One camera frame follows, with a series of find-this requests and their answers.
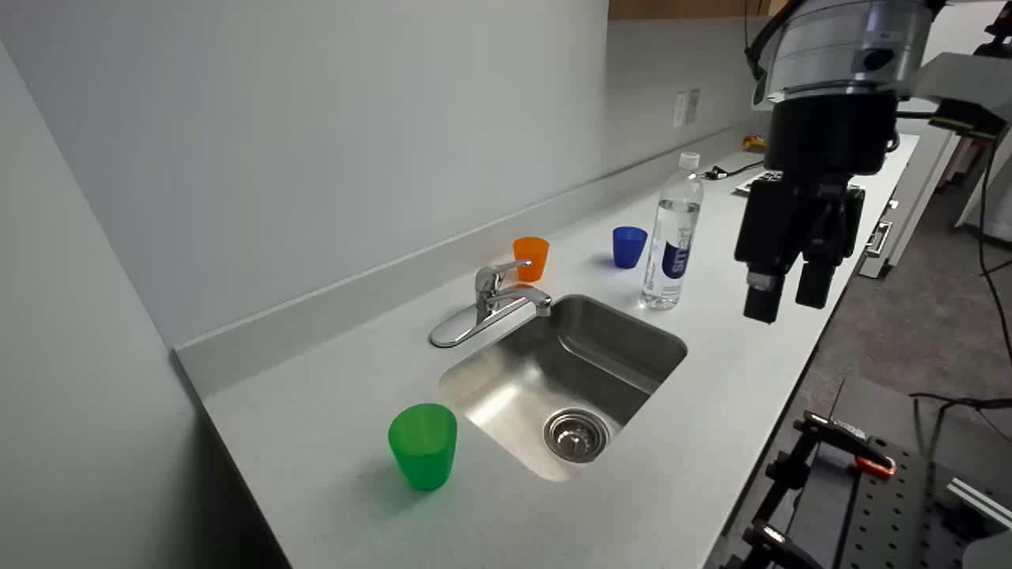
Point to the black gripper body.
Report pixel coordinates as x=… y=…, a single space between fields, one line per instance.
x=833 y=130

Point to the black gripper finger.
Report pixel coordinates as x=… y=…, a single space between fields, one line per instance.
x=768 y=248
x=833 y=232

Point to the chrome tap spout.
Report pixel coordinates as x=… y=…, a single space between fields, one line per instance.
x=528 y=298

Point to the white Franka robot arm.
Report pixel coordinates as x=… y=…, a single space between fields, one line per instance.
x=843 y=44

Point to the yellow hand tool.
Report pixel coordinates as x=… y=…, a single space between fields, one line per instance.
x=755 y=145

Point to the clear plastic water bottle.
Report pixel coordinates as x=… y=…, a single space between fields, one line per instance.
x=672 y=237

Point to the blue plastic cup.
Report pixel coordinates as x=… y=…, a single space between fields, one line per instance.
x=628 y=248

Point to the stainless steel sink basin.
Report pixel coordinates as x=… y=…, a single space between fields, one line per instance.
x=604 y=353

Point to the black clamp with orange tips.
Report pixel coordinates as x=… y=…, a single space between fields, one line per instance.
x=849 y=441

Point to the orange plastic cup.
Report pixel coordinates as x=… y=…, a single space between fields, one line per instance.
x=534 y=259

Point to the metal sink drain strainer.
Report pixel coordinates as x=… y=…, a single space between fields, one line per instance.
x=576 y=433

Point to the black perforated breadboard table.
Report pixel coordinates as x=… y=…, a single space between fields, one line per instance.
x=895 y=517

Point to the green plastic cup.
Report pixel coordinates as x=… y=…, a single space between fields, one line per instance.
x=422 y=447

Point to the white wall outlet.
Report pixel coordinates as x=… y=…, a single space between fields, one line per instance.
x=688 y=108

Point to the black camera tripod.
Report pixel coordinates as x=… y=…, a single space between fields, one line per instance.
x=1001 y=34

